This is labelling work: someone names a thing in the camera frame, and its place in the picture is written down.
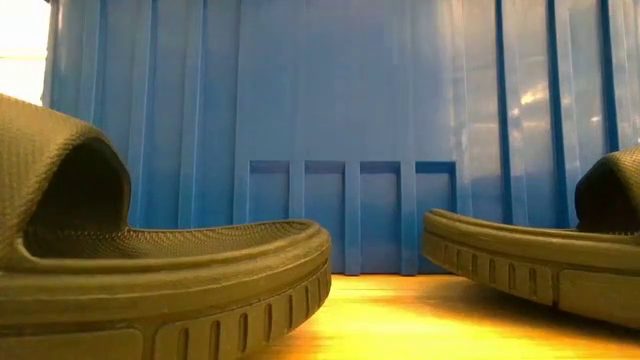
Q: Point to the olive rubber slide sandal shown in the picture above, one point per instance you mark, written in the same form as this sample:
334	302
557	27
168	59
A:
525	260
175	285

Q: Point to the blue plastic bin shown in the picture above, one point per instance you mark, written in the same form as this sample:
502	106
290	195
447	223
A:
325	100

